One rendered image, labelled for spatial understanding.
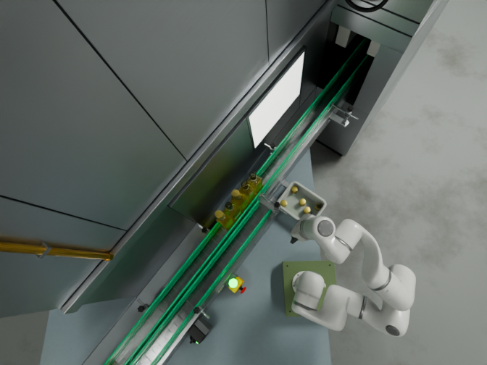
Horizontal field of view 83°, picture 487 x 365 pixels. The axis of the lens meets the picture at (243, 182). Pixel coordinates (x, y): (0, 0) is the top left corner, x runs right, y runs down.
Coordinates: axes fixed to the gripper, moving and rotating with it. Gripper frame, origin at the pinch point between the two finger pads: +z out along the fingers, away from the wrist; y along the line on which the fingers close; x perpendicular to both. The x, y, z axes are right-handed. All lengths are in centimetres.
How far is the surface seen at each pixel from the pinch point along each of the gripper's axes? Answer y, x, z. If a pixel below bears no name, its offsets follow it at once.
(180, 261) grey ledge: 46, -30, 39
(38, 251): 50, -55, -39
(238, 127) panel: -16.8, -44.1, -2.1
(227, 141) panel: -9.2, -44.0, -2.0
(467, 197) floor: -119, 114, 92
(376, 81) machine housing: -90, -8, 19
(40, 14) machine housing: 11, -66, -71
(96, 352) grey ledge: 103, -34, 40
